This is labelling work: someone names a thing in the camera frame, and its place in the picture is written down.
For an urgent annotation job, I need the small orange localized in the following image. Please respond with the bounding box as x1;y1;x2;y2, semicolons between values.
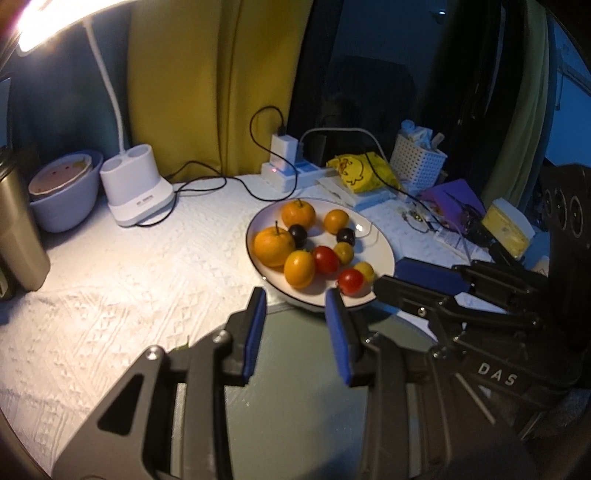
323;209;349;234

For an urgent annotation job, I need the thin black cable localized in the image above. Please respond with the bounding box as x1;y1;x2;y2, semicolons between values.
365;152;467;222

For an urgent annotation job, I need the lavender bowl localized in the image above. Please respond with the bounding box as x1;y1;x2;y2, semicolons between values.
28;148;105;233

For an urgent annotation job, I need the white charger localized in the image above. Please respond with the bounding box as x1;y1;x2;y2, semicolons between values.
270;134;301;169

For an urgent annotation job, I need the white flat packet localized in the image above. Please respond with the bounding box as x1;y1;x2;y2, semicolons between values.
316;178;398;208

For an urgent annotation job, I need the bundle of small packets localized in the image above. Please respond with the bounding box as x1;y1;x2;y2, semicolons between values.
399;120;446;151

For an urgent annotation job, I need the white plastic basket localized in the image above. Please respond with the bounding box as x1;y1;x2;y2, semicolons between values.
390;136;448;191

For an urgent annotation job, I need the pale green hanging cloth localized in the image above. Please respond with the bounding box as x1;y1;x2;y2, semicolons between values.
499;0;550;204

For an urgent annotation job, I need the round orange with stem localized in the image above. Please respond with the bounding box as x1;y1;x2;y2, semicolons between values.
281;198;317;230

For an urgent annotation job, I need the round grey tray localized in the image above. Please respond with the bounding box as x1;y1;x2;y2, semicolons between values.
164;302;439;480

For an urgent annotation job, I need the smooth oval orange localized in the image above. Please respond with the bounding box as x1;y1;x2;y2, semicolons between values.
283;249;317;290

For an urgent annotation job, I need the stainless steel tumbler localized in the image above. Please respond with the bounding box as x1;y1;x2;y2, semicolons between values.
0;147;51;301

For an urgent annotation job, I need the black device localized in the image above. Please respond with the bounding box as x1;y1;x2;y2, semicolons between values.
462;208;513;264

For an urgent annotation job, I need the purple pouch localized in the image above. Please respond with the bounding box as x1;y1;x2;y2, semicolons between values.
420;180;485;217

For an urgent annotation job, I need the red cherry tomato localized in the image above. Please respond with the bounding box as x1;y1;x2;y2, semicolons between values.
337;269;365;296
312;246;340;274

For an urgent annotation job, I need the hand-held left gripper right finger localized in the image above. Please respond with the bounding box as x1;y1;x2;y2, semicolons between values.
324;288;532;480

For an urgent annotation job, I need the yellow curtain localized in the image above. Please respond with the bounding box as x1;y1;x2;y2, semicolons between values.
127;0;319;178

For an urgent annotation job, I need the white embossed tablecloth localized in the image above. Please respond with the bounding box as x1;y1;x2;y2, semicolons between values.
0;173;550;480

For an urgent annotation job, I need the white plate with dark rim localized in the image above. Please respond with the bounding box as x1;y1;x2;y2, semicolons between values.
246;198;397;315

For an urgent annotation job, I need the white desk lamp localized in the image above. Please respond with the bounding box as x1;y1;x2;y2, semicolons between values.
14;0;176;228

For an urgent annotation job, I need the small metal trinket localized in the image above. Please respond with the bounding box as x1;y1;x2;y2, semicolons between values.
399;205;437;232

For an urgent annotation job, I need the white power strip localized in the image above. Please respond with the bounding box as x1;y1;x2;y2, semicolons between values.
261;159;340;193

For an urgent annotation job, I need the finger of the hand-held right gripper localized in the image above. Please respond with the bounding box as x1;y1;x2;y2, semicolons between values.
373;275;541;358
394;257;551;315

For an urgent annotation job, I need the pink-rimmed dish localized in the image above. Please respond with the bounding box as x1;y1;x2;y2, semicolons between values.
28;154;93;197

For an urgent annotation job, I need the large wrinkled orange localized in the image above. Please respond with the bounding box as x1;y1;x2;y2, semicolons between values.
253;222;296;267

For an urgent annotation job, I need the yellow snack bag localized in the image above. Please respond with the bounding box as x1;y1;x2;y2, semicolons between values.
327;152;400;193

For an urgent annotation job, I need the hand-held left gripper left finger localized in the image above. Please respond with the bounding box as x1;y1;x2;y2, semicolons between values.
52;286;269;480

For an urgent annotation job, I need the dark chair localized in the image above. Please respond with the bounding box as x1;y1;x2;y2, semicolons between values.
323;58;414;153

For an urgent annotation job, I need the white cable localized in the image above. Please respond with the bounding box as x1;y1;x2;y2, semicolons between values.
301;128;387;162

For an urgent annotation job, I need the yellow box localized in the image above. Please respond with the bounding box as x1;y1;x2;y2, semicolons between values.
481;198;536;259

